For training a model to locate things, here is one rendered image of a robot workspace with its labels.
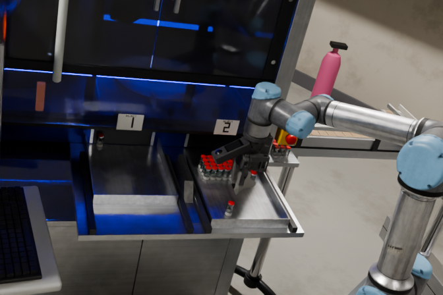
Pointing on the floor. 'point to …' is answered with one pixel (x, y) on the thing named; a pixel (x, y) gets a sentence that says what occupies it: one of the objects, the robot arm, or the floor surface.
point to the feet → (253, 281)
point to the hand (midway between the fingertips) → (233, 187)
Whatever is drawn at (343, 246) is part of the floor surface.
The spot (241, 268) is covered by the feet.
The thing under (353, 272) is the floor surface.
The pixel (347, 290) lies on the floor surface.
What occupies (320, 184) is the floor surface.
